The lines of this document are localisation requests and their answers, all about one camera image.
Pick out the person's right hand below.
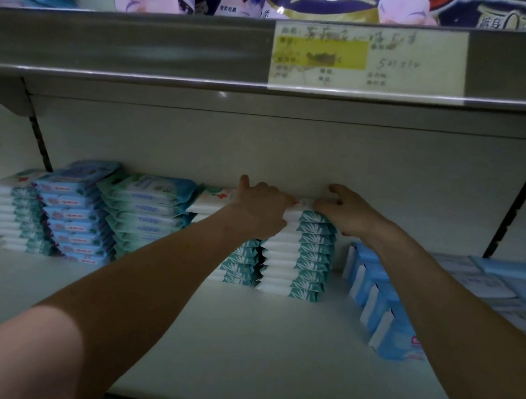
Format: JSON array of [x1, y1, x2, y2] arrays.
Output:
[[310, 181, 396, 247]]

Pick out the person's left hand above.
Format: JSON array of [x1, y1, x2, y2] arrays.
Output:
[[223, 173, 300, 246]]

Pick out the stack of white green packets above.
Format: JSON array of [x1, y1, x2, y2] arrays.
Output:
[[0, 165, 65, 258], [254, 218, 339, 306], [181, 184, 271, 289]]

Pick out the metal store shelving unit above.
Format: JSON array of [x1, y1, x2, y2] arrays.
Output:
[[0, 0, 526, 399]]

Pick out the stack of blue green packets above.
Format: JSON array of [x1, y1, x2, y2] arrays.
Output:
[[91, 169, 203, 268]]

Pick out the stack of blue red packets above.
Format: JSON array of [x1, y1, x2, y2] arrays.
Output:
[[24, 153, 124, 269]]

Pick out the person's left forearm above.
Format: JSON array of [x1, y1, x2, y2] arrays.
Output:
[[0, 181, 267, 399]]

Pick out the person's right forearm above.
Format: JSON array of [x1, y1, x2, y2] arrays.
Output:
[[345, 218, 526, 399]]

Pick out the row of blue white boxes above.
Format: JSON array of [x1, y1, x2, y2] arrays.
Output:
[[333, 237, 526, 376]]

